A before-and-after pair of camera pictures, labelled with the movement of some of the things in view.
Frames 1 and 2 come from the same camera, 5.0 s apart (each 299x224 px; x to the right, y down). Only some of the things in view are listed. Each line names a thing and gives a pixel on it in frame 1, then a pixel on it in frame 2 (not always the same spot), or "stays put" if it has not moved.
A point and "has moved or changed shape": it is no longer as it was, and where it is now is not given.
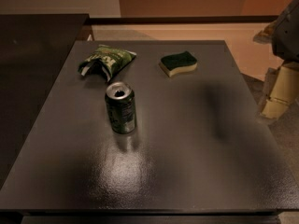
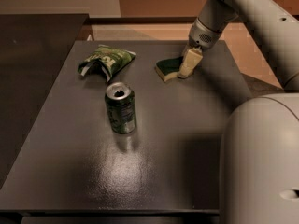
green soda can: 121,101 stays put
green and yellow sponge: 172,63 has moved or changed shape
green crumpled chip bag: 111,60 stays put
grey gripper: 287,36 -> 201,37
